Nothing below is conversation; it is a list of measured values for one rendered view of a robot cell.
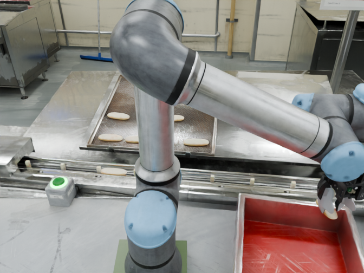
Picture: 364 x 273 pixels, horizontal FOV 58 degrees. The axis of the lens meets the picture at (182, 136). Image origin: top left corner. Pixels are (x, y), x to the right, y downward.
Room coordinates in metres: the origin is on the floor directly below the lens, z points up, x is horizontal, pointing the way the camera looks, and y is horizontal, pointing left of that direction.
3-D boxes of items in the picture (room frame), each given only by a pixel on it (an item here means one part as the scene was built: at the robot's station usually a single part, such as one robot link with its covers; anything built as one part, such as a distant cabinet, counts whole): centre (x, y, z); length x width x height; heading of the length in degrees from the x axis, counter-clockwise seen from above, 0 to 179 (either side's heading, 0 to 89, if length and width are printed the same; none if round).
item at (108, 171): (0.95, 0.25, 0.86); 0.10 x 0.04 x 0.01; 82
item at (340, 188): (0.60, -0.40, 1.13); 0.09 x 0.08 x 0.12; 8
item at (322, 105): (0.60, -0.29, 1.28); 0.11 x 0.11 x 0.08; 86
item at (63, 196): (0.84, 0.41, 0.84); 0.08 x 0.08 x 0.11; 82
